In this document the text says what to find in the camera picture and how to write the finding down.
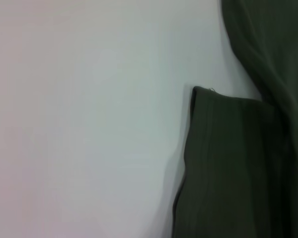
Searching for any dark green printed T-shirt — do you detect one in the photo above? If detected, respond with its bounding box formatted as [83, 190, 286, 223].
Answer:
[172, 0, 298, 238]

